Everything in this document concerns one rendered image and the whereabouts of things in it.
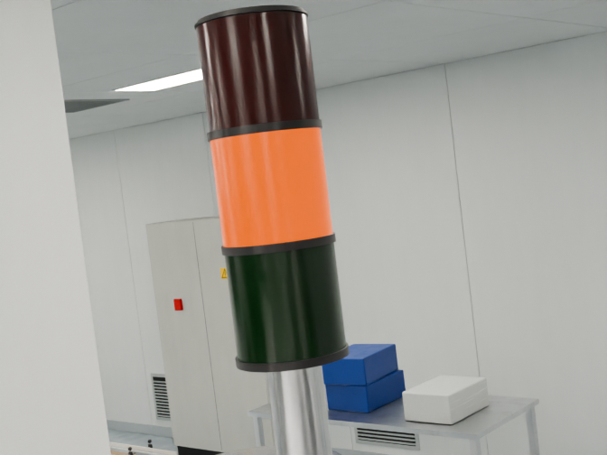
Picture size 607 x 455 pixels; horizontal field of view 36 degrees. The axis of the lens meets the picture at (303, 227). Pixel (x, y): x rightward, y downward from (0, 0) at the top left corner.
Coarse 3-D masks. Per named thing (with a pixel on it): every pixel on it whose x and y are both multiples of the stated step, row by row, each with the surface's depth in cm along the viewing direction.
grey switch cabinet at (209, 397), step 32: (160, 224) 784; (192, 224) 758; (160, 256) 789; (192, 256) 763; (224, 256) 739; (160, 288) 794; (192, 288) 768; (224, 288) 744; (160, 320) 799; (192, 320) 772; (224, 320) 748; (192, 352) 777; (224, 352) 752; (192, 384) 782; (224, 384) 757; (256, 384) 733; (192, 416) 787; (224, 416) 761; (192, 448) 795; (224, 448) 766
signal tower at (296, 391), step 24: (312, 120) 39; (312, 240) 39; (312, 360) 39; (336, 360) 39; (288, 384) 40; (312, 384) 40; (288, 408) 40; (312, 408) 40; (288, 432) 40; (312, 432) 40
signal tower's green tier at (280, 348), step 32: (256, 256) 39; (288, 256) 38; (320, 256) 39; (256, 288) 39; (288, 288) 38; (320, 288) 39; (256, 320) 39; (288, 320) 39; (320, 320) 39; (256, 352) 39; (288, 352) 39; (320, 352) 39
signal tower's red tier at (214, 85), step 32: (224, 32) 38; (256, 32) 38; (288, 32) 38; (224, 64) 38; (256, 64) 38; (288, 64) 38; (224, 96) 39; (256, 96) 38; (288, 96) 38; (224, 128) 39
